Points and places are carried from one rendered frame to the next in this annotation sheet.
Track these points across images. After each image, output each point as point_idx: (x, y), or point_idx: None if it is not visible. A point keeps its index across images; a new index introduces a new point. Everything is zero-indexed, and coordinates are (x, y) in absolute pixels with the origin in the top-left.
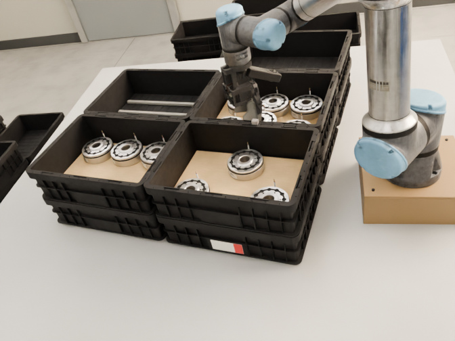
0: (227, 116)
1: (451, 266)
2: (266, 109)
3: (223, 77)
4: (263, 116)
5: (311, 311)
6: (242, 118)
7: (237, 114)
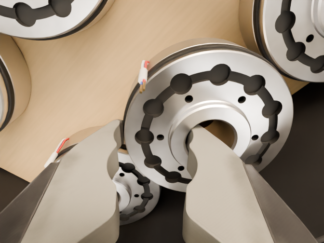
0: (1, 138)
1: None
2: (82, 20)
3: None
4: (209, 118)
5: None
6: (40, 103)
7: (17, 116)
